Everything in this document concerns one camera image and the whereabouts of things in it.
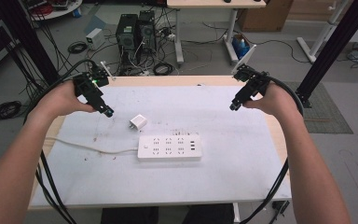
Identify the black metal frame post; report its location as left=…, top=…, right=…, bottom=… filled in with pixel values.
left=0, top=0, right=61, bottom=86
left=294, top=0, right=358, bottom=109

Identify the white table mat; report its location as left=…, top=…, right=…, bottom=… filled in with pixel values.
left=30, top=85, right=293, bottom=209

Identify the white power strip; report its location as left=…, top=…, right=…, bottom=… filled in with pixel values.
left=136, top=133, right=203, bottom=162

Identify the person's right hand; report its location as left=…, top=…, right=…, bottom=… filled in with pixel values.
left=241, top=81, right=303, bottom=119

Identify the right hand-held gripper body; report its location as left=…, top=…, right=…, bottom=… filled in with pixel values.
left=230, top=44, right=273, bottom=98

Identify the person's left hand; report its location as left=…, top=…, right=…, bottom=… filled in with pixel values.
left=31, top=79, right=98, bottom=125

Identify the round white table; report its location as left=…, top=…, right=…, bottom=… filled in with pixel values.
left=21, top=0, right=84, bottom=21

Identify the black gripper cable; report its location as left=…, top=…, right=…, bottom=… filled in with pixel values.
left=238, top=74, right=306, bottom=224
left=22, top=59, right=98, bottom=224

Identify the black plug on floor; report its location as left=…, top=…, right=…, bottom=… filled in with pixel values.
left=268, top=200, right=291, bottom=224

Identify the white charger plug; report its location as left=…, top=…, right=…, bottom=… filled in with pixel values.
left=129, top=113, right=149, bottom=132

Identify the white power strip cable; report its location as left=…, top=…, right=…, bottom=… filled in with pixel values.
left=44, top=136, right=140, bottom=156

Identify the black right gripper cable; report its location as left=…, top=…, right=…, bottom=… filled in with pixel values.
left=238, top=74, right=306, bottom=224

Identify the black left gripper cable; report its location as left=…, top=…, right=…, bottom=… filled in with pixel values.
left=22, top=59, right=98, bottom=224

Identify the white metal stand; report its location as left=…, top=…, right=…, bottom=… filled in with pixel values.
left=296, top=0, right=347, bottom=64

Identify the white box device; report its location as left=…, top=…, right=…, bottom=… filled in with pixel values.
left=85, top=27, right=106, bottom=51

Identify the coiled black cable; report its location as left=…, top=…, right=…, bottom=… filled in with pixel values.
left=67, top=40, right=89, bottom=55
left=0, top=100, right=23, bottom=122
left=152, top=62, right=175, bottom=77

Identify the long black floor cable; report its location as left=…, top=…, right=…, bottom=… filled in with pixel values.
left=247, top=38, right=312, bottom=65

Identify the wooden desk with white legs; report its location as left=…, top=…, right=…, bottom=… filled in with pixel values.
left=166, top=0, right=268, bottom=65

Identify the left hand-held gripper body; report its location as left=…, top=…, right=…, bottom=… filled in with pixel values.
left=72, top=61, right=117, bottom=97

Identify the black computer tower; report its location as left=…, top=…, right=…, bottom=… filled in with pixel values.
left=137, top=9, right=157, bottom=54
left=115, top=13, right=140, bottom=62

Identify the grey floor mat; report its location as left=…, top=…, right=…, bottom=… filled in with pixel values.
left=282, top=80, right=354, bottom=135

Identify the brown cardboard box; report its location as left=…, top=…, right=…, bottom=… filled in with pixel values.
left=237, top=0, right=295, bottom=33

